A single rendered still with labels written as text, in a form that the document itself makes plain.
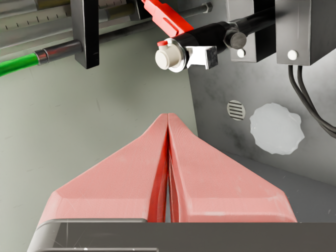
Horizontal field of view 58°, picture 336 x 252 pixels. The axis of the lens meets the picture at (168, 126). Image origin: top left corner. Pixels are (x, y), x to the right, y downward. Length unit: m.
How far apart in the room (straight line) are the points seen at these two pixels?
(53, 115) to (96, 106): 0.08
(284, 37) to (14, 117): 0.37
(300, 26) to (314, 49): 0.03
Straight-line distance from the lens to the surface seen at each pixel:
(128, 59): 0.57
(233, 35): 0.27
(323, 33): 0.37
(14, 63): 0.39
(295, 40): 0.35
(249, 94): 0.59
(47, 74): 0.50
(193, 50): 0.24
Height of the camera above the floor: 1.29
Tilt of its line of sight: 35 degrees down
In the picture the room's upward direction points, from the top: 120 degrees counter-clockwise
